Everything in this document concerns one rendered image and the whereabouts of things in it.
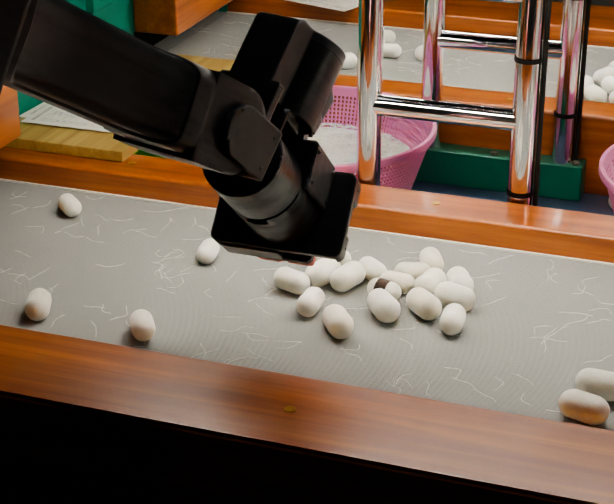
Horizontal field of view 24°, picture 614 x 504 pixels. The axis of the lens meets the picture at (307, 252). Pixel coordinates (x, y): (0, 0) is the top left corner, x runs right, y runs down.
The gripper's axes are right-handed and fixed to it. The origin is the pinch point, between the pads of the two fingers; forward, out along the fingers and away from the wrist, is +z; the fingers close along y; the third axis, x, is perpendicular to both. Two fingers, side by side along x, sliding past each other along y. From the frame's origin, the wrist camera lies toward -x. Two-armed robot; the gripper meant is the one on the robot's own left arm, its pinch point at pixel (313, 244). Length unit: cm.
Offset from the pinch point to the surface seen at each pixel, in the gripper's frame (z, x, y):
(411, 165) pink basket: 31.7, -18.4, 1.9
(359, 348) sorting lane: 3.0, 7.1, -4.7
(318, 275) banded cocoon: 8.6, 0.3, 1.8
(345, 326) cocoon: 2.4, 5.7, -3.3
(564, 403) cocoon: -2.3, 9.7, -21.9
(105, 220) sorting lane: 15.6, -3.6, 26.0
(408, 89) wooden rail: 45, -32, 8
